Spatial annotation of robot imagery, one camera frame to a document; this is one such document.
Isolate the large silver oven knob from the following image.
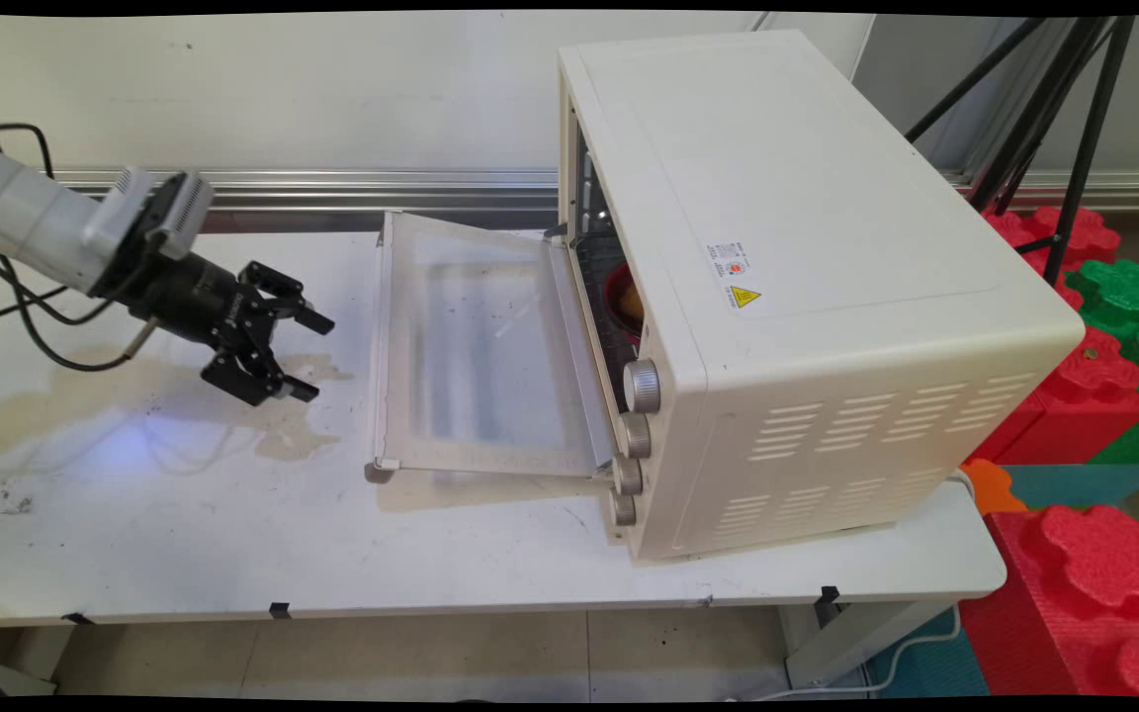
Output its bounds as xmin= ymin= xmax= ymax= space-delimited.
xmin=622 ymin=359 xmax=661 ymax=414

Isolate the large red foam block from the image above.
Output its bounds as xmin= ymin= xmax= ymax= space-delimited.
xmin=960 ymin=504 xmax=1139 ymax=699

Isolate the black tripod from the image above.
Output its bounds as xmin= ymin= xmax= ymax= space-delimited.
xmin=906 ymin=15 xmax=1136 ymax=288

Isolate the aluminium wall rail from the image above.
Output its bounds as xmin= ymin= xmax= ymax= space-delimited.
xmin=45 ymin=166 xmax=1139 ymax=211

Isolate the cream white toaster oven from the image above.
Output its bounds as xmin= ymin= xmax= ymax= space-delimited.
xmin=558 ymin=30 xmax=1087 ymax=567

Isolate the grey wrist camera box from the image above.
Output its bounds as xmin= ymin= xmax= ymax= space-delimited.
xmin=83 ymin=168 xmax=217 ymax=260

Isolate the red bowl with black rim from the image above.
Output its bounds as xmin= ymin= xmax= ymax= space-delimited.
xmin=604 ymin=262 xmax=646 ymax=343

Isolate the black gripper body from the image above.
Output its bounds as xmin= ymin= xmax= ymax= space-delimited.
xmin=95 ymin=252 xmax=264 ymax=352

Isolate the green foam block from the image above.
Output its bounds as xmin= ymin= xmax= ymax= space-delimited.
xmin=1064 ymin=257 xmax=1139 ymax=466

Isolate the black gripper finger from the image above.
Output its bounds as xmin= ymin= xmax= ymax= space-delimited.
xmin=201 ymin=331 xmax=320 ymax=407
xmin=238 ymin=261 xmax=335 ymax=335

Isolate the white power cable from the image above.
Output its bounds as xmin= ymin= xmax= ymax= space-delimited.
xmin=728 ymin=633 xmax=958 ymax=703

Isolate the teal foam mat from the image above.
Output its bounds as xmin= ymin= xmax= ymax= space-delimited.
xmin=1000 ymin=463 xmax=1139 ymax=511

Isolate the orange foam block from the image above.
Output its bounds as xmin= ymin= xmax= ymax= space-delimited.
xmin=960 ymin=458 xmax=1028 ymax=517

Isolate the glass oven door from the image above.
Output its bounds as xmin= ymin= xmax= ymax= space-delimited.
xmin=364 ymin=211 xmax=622 ymax=486

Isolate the white table leg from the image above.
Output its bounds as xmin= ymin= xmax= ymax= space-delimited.
xmin=780 ymin=596 xmax=958 ymax=690

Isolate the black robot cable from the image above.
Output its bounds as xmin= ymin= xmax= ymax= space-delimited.
xmin=0 ymin=242 xmax=157 ymax=374
xmin=0 ymin=123 xmax=56 ymax=181

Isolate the white label sticker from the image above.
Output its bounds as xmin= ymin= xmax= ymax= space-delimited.
xmin=706 ymin=240 xmax=752 ymax=281

